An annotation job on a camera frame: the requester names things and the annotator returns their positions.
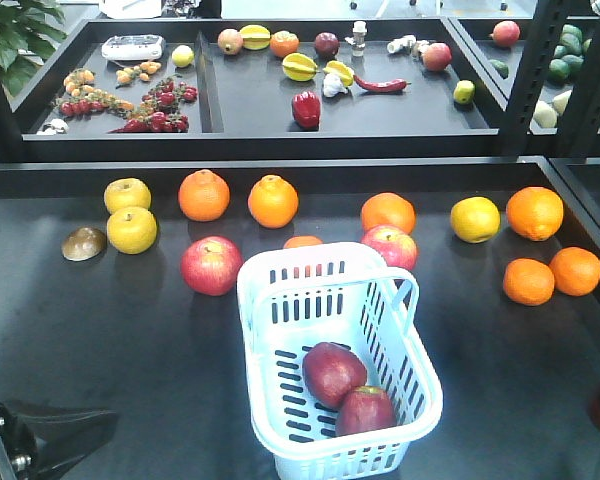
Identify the yellow green pear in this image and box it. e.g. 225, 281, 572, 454
103, 178, 152, 214
106, 206, 158, 254

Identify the orange behind centre apple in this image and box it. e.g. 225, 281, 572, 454
360, 192, 417, 234

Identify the yellow green pear back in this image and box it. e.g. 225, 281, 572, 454
103, 178, 152, 214

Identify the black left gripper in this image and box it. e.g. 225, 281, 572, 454
0, 400, 119, 479

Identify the green potted plant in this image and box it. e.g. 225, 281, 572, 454
0, 0, 66, 97

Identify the light blue plastic basket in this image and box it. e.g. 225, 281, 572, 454
237, 242, 443, 479

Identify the red chili pepper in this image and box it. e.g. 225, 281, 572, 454
353, 75, 410, 94

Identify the wooden display stand black frame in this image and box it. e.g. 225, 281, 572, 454
0, 158, 600, 479

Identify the large orange right back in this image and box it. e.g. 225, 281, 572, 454
506, 186, 564, 241

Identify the yellow green pear front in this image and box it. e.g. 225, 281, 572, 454
106, 206, 158, 254

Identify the small orange pair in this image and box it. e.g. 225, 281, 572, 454
549, 247, 600, 297
502, 258, 555, 306

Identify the pink red apple centre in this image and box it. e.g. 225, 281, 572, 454
361, 224, 419, 271

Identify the small orange left pair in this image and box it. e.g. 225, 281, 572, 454
502, 258, 555, 306

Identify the white garlic bulb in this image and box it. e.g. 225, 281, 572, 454
322, 73, 349, 98

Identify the black upper display tray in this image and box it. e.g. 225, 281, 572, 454
12, 18, 505, 162

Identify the orange back left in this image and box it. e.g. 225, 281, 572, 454
178, 169, 230, 222

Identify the large pink red apple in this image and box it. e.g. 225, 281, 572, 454
180, 236, 244, 296

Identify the dark red bell pepper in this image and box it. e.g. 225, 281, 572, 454
291, 91, 321, 129

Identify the small orange middle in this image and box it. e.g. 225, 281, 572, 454
283, 235, 323, 249

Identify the small orange right pair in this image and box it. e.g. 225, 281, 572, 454
549, 247, 600, 297

